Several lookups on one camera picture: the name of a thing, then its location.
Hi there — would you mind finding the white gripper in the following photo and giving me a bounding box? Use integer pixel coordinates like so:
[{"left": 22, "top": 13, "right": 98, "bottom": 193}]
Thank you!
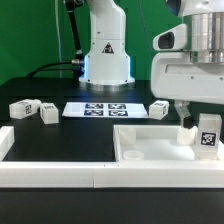
[{"left": 151, "top": 52, "right": 224, "bottom": 129}]

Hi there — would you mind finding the white square table top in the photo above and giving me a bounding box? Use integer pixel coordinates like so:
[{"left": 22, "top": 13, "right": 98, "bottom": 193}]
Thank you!
[{"left": 112, "top": 124, "right": 224, "bottom": 163}]

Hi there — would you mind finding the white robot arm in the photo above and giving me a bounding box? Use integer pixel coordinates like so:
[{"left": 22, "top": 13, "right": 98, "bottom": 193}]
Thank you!
[{"left": 79, "top": 0, "right": 224, "bottom": 104}]

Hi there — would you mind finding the white U-shaped obstacle fence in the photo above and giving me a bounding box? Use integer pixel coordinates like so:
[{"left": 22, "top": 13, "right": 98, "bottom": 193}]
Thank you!
[{"left": 0, "top": 126, "right": 224, "bottom": 188}]

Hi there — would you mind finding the white sheet with markers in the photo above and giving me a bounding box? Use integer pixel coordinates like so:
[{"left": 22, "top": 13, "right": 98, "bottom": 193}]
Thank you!
[{"left": 63, "top": 102, "right": 147, "bottom": 118}]

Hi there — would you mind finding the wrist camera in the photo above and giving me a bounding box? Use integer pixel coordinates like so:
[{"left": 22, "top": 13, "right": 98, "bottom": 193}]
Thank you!
[{"left": 153, "top": 24, "right": 188, "bottom": 51}]

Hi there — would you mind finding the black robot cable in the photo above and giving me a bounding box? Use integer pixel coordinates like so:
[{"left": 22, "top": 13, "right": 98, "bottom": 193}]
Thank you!
[{"left": 25, "top": 0, "right": 86, "bottom": 79}]

